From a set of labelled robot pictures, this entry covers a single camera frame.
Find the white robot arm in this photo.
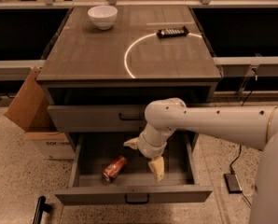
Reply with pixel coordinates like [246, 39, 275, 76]
[124, 98, 278, 224]

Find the grey drawer cabinet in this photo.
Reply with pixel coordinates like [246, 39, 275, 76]
[35, 5, 223, 205]

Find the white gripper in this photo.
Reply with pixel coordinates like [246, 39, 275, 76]
[123, 124, 168, 182]

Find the open middle drawer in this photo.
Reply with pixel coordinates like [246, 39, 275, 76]
[55, 131, 212, 205]

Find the white ceramic bowl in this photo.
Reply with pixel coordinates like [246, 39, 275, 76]
[88, 6, 118, 30]

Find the red coke can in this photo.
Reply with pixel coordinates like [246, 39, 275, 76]
[103, 156, 128, 183]

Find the closed top drawer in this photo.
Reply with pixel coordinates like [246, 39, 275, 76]
[48, 105, 146, 133]

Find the black power adapter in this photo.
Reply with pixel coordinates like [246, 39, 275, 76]
[224, 174, 243, 193]

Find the black left base handle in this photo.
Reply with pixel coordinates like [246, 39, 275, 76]
[33, 196, 52, 224]

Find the cardboard box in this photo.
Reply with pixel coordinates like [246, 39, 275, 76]
[5, 67, 75, 160]

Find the black power cable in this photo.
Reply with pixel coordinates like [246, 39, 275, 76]
[229, 91, 255, 210]

